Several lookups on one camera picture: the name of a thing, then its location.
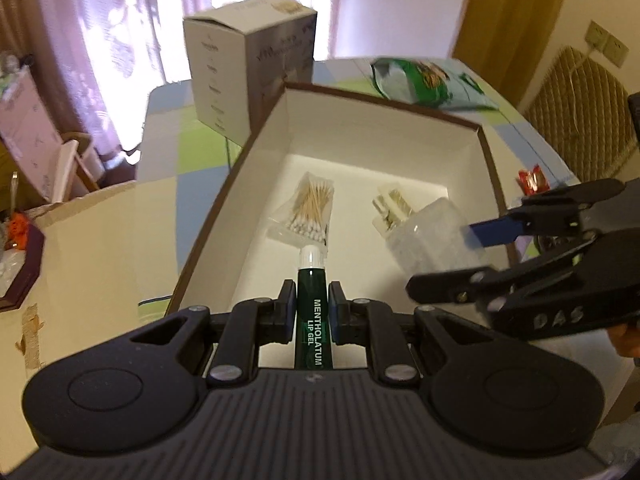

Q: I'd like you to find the green snack bag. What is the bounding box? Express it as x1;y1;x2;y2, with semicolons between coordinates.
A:
370;56;501;112

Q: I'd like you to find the pack of cotton swabs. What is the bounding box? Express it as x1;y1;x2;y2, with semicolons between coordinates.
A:
267;172;336;248

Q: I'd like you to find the small white packet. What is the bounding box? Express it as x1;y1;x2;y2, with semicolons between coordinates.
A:
371;187;416;233

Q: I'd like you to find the orange toy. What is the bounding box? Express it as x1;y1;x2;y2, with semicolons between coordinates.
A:
7;212;28;251

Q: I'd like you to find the brown cardboard storage box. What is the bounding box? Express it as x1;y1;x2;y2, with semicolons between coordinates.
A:
170;82;516;321

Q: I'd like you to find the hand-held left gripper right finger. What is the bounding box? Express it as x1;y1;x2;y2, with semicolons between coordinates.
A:
327;281;493;386

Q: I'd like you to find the checked cloth desktop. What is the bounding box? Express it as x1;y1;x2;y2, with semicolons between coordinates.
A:
135;57;583;326

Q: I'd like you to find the wall socket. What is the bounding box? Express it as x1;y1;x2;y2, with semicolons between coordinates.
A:
585;20;630;68

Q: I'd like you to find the dark red hexagonal box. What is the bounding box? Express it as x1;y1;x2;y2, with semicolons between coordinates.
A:
0;222;46;308

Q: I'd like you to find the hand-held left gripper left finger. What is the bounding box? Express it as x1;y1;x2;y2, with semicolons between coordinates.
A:
131;280;297;388

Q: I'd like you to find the pink box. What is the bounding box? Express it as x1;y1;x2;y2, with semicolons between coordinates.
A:
0;67;66;201

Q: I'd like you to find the grey cardboard box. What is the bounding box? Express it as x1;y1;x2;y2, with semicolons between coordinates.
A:
182;0;318;141

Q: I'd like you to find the sheer purple curtain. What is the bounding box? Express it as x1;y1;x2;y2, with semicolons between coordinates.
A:
0;0;351;161

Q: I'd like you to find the clear plastic jar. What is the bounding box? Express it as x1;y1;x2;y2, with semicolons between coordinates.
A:
385;197;493;286

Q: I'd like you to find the person's right hand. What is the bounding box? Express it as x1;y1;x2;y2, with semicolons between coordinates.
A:
607;315;640;358

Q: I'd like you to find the cream cardboard panel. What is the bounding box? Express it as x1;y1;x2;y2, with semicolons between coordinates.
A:
0;180;236;461

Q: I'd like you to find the yellow curtain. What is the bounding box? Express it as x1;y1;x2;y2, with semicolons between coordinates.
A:
452;0;576;106

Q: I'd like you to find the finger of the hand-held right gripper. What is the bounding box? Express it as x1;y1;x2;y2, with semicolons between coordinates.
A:
467;178;628;249
406;234;607;306

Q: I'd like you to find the red candy packet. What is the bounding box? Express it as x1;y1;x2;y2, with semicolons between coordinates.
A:
517;164;551;196

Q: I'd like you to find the dark green lip gel tube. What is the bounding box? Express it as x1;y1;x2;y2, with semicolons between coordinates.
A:
295;245;335;372

